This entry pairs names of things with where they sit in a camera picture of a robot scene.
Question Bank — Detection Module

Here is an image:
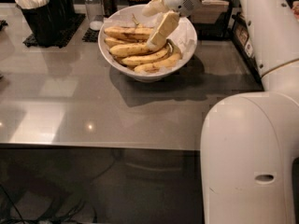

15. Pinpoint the clear salt shaker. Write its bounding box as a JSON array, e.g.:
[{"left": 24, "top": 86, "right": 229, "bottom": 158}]
[{"left": 84, "top": 0, "right": 103, "bottom": 31}]

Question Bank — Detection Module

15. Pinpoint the white ceramic bowl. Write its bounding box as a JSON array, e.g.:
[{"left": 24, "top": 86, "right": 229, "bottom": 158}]
[{"left": 97, "top": 4, "right": 198, "bottom": 84}]

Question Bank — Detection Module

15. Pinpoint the rear black cutlery cup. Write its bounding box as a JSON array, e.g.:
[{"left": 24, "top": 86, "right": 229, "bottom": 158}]
[{"left": 49, "top": 0, "right": 75, "bottom": 30}]

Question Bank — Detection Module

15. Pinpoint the front right yellow banana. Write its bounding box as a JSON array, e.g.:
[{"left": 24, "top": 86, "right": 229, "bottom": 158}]
[{"left": 134, "top": 40, "right": 182, "bottom": 74}]

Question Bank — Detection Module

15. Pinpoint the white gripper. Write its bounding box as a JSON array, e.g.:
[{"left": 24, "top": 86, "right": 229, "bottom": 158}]
[{"left": 142, "top": 0, "right": 203, "bottom": 50}]

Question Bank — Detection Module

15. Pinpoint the front black cutlery cup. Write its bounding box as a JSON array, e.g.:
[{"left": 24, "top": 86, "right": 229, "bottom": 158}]
[{"left": 18, "top": 5, "right": 57, "bottom": 46}]

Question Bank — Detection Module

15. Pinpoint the lower middle yellow banana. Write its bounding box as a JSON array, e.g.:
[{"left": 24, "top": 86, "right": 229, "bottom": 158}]
[{"left": 114, "top": 45, "right": 171, "bottom": 66}]

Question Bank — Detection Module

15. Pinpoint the black wire condiment rack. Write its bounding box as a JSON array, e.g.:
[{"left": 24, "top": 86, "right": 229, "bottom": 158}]
[{"left": 229, "top": 12, "right": 262, "bottom": 84}]

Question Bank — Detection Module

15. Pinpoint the napkin dispenser box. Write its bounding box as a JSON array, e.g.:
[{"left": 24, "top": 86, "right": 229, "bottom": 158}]
[{"left": 186, "top": 0, "right": 233, "bottom": 41}]

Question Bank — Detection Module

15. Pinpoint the black rubber mat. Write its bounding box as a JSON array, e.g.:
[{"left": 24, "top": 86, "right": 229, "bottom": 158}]
[{"left": 23, "top": 13, "right": 85, "bottom": 48}]

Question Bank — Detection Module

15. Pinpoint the small black shaker mat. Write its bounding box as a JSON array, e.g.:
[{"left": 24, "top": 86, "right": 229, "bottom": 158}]
[{"left": 82, "top": 28, "right": 99, "bottom": 43}]

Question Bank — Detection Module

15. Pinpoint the top yellow banana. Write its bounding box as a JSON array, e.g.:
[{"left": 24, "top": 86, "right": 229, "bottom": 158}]
[{"left": 104, "top": 26, "right": 152, "bottom": 40}]

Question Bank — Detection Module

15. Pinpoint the small left yellow banana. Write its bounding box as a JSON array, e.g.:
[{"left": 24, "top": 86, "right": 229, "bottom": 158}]
[{"left": 104, "top": 36, "right": 127, "bottom": 48}]

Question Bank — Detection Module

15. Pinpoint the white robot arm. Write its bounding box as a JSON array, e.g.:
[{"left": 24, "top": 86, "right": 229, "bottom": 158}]
[{"left": 200, "top": 0, "right": 299, "bottom": 224}]

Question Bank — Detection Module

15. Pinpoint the black cutlery cup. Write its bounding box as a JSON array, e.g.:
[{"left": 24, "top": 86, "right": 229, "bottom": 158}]
[
  {"left": 18, "top": 5, "right": 57, "bottom": 46},
  {"left": 49, "top": 0, "right": 75, "bottom": 30}
]

